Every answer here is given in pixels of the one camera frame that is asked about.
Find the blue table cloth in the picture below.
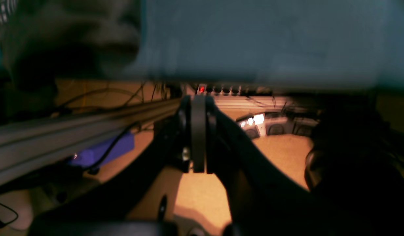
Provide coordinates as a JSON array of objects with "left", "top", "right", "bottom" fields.
[{"left": 122, "top": 0, "right": 404, "bottom": 91}]

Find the aluminium table frame rail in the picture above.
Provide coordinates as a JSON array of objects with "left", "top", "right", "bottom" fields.
[{"left": 0, "top": 99, "right": 181, "bottom": 186}]

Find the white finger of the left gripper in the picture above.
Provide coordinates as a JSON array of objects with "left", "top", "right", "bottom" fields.
[{"left": 28, "top": 96, "right": 191, "bottom": 236}]

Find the dark grey T-shirt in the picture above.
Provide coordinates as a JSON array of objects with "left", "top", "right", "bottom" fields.
[{"left": 0, "top": 0, "right": 141, "bottom": 87}]

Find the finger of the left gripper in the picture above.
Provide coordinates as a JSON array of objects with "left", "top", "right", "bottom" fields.
[{"left": 205, "top": 97, "right": 376, "bottom": 236}]

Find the purple box under table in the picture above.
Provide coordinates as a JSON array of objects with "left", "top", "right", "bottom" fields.
[{"left": 68, "top": 132, "right": 135, "bottom": 169}]

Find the black power strip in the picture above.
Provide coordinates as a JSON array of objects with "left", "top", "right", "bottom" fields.
[{"left": 196, "top": 84, "right": 273, "bottom": 97}]

